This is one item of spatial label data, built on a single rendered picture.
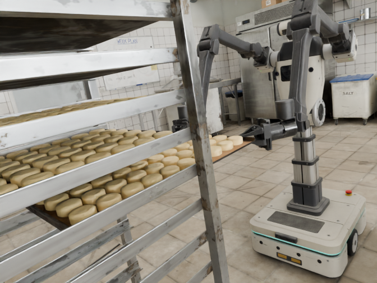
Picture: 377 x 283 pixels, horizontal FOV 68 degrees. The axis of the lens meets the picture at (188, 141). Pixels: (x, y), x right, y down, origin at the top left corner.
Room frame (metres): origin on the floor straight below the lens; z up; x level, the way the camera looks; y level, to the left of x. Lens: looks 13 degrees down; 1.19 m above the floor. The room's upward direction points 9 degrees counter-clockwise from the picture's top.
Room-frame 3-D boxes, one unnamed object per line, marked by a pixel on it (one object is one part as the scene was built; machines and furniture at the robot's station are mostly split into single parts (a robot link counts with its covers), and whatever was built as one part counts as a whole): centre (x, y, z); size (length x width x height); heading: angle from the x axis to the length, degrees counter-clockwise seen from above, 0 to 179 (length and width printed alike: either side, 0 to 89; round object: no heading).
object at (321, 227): (1.61, -0.68, 0.24); 0.68 x 0.53 x 0.41; 135
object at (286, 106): (0.95, -0.36, 0.99); 0.12 x 0.09 x 0.12; 136
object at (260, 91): (5.24, -1.95, 1.02); 1.40 x 0.90 x 2.05; 40
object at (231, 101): (6.35, -1.25, 0.33); 0.54 x 0.53 x 0.66; 40
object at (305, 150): (1.62, -0.69, 0.52); 0.11 x 0.11 x 0.40; 45
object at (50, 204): (0.58, 0.30, 0.96); 0.05 x 0.05 x 0.02
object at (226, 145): (0.81, -0.11, 0.96); 0.05 x 0.05 x 0.02
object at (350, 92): (4.49, -2.77, 0.38); 0.64 x 0.54 x 0.77; 133
